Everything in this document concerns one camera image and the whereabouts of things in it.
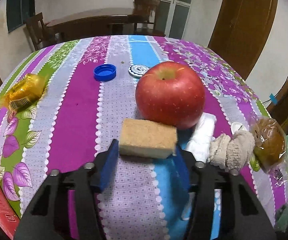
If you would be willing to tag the brown wooden door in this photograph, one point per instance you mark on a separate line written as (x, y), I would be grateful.
(243, 22)

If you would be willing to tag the white rolled plastic packet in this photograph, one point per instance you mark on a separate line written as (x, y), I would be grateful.
(201, 135)

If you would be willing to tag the frosted glass door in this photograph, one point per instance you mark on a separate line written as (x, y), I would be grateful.
(176, 7)

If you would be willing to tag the bread in clear bag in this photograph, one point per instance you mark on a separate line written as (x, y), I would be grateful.
(268, 140)

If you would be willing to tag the floral striped tablecloth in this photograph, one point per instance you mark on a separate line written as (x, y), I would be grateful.
(71, 117)

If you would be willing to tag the dark window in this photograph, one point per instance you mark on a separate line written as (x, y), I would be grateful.
(19, 2)

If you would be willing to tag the yellow sponge block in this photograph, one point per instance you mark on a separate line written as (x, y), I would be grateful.
(146, 137)

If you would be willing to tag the small white cap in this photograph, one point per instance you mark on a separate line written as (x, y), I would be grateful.
(237, 127)

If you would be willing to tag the red apple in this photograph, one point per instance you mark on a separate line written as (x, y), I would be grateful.
(170, 95)

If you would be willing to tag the dark wooden chair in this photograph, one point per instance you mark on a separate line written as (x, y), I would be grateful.
(146, 10)
(38, 30)

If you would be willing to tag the beige knitted cloth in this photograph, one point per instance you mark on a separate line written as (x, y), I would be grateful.
(231, 150)

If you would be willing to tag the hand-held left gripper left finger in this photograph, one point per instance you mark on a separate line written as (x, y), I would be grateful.
(109, 165)

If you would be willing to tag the blue tape piece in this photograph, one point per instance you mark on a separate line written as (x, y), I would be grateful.
(273, 98)

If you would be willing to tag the dark wooden dining table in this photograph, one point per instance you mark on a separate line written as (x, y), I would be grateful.
(89, 17)

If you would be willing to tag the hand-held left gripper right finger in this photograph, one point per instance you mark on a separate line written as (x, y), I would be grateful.
(182, 171)

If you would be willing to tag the yellow wrapped snack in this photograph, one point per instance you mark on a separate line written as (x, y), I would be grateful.
(24, 91)

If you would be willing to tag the blue and white round lid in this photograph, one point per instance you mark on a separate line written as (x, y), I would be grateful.
(138, 70)

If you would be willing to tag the blue bottle cap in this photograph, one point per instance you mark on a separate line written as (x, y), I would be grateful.
(104, 73)

